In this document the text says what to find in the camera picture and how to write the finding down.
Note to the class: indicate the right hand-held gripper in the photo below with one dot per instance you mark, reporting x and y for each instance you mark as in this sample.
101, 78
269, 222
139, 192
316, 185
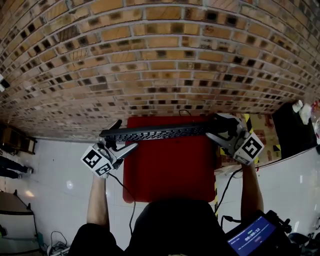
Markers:
250, 148

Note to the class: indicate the black tablet mount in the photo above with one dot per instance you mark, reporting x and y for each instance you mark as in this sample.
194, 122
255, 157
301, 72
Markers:
278, 221

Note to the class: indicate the red tablecloth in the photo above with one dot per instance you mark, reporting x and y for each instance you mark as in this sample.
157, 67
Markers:
170, 170

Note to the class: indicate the small wooden stool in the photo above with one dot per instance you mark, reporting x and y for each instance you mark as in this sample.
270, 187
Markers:
17, 140

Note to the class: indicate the red white packet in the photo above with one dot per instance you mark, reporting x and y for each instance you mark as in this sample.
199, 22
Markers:
316, 106

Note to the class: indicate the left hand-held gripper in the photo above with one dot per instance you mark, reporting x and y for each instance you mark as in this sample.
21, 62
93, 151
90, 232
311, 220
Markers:
100, 160

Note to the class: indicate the tablet with blue screen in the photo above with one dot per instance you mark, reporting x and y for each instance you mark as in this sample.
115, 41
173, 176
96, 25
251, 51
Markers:
251, 237

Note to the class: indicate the person's left forearm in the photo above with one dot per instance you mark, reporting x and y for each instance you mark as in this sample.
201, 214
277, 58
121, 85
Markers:
98, 205

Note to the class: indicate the person's black shirt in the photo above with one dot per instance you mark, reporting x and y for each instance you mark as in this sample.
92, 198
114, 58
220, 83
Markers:
175, 225

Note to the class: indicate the black glass-door fridge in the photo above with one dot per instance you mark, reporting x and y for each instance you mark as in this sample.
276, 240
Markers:
292, 132

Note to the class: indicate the white cup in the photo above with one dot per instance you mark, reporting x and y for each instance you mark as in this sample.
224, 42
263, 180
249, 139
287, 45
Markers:
297, 106

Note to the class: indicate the black keyboard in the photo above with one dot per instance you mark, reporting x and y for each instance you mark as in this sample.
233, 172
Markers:
160, 133

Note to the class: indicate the grey table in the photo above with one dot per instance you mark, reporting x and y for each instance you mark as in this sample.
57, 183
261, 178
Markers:
15, 220

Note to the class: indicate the white bag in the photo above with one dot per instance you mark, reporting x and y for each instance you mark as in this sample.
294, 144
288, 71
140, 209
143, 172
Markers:
305, 113

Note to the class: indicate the long yellow black floor tape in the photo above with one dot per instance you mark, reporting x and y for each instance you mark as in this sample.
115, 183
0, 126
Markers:
216, 200

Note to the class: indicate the person's right forearm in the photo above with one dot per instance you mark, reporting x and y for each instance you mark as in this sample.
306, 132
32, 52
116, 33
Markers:
251, 192

